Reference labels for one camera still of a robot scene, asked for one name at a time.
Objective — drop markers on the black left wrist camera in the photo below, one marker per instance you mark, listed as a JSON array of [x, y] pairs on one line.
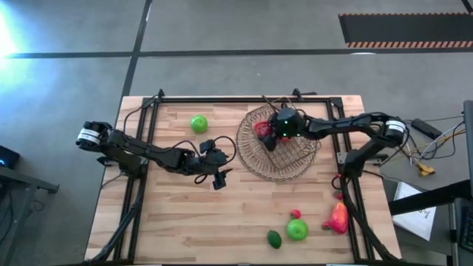
[[219, 181]]

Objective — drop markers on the red orange toy mango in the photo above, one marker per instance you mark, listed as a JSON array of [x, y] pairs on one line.
[[340, 218]]

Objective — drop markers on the black electronic device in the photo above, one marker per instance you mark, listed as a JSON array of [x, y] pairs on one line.
[[7, 157]]

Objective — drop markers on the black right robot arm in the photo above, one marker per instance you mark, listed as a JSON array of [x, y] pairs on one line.
[[351, 125]]

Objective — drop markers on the black power adapter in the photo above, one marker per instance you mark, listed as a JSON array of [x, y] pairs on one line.
[[426, 128]]

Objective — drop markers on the dark green toy avocado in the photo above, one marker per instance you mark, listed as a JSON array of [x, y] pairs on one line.
[[274, 239]]

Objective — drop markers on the green toy apple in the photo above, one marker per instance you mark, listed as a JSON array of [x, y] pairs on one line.
[[297, 230], [199, 124]]

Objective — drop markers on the round woven placemat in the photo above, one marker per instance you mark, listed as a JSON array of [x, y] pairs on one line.
[[258, 162]]

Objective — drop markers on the grey metal post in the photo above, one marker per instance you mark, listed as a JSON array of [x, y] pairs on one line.
[[469, 140]]

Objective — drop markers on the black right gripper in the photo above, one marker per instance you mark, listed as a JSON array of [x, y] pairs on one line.
[[290, 123]]

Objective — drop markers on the silver mounting bracket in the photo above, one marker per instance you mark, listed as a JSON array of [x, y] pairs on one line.
[[342, 157]]

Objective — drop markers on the black hazard striped floor mat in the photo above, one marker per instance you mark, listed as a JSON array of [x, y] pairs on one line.
[[406, 29]]

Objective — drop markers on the yellow connector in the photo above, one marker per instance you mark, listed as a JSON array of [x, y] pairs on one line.
[[426, 170]]

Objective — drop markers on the white paper sheet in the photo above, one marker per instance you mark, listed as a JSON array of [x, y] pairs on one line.
[[417, 221]]

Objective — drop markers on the dark red toy apple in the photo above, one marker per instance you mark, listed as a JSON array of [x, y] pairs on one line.
[[263, 129]]

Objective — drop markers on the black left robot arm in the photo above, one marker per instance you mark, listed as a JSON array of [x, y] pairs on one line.
[[148, 151]]

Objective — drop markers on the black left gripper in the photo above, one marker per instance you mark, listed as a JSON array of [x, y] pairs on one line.
[[212, 159]]

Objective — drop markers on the black metal bar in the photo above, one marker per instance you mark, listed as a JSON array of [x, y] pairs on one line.
[[428, 197]]

